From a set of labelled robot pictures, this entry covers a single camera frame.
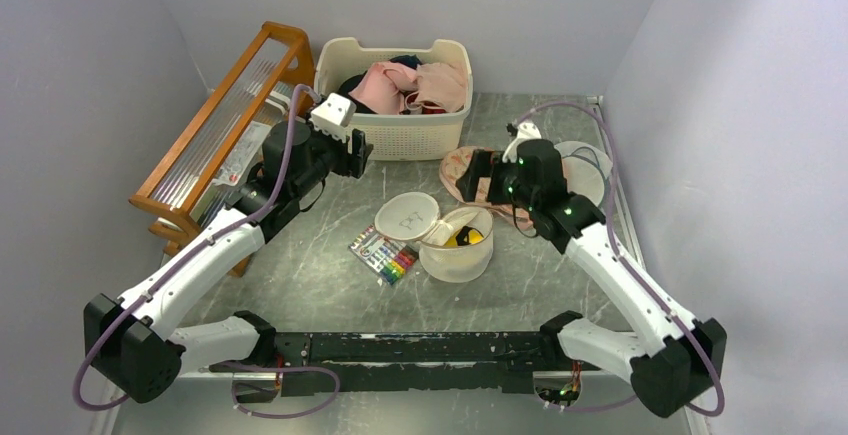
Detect white mesh laundry bag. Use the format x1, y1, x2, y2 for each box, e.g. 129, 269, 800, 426
555, 141, 612, 208

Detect red garment in basket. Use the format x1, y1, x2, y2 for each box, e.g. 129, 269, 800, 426
410, 105, 447, 115

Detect marker pen pack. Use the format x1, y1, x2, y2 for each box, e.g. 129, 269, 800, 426
348, 225, 419, 285

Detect pink garment in basket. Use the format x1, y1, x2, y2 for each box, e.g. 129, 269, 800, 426
350, 61, 418, 115

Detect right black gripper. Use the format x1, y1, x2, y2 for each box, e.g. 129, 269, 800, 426
455, 149, 538, 213

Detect papers on shelf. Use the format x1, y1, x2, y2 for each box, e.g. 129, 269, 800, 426
211, 83, 293, 187

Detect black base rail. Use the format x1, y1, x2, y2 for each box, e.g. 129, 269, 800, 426
211, 331, 581, 397

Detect orange wooden shelf rack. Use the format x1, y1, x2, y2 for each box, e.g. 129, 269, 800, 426
129, 21, 315, 256

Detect pink bra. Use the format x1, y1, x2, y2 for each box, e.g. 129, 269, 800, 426
405, 63, 468, 114

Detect dark navy garment in basket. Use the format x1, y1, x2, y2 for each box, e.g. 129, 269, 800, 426
336, 55, 421, 114

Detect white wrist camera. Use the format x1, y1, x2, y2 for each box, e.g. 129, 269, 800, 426
309, 93, 356, 143
502, 121, 541, 163

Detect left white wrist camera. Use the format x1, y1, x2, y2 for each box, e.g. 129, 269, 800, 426
309, 93, 356, 143

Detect yellow black item in bag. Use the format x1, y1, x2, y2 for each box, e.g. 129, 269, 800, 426
443, 225, 485, 248

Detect beige mesh laundry bag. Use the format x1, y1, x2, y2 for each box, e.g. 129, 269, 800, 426
374, 192, 494, 283

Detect floral pink laundry bag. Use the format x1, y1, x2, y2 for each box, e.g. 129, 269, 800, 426
439, 146, 533, 231

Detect aluminium frame rail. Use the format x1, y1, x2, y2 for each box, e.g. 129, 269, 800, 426
89, 368, 213, 435

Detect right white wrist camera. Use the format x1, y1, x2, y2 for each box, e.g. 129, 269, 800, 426
502, 121, 541, 163

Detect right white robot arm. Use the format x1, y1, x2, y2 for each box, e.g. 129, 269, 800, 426
456, 139, 727, 418

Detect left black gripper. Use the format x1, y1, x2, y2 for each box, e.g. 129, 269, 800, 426
292, 108, 374, 197

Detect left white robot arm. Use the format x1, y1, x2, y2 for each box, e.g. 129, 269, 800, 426
83, 122, 373, 403

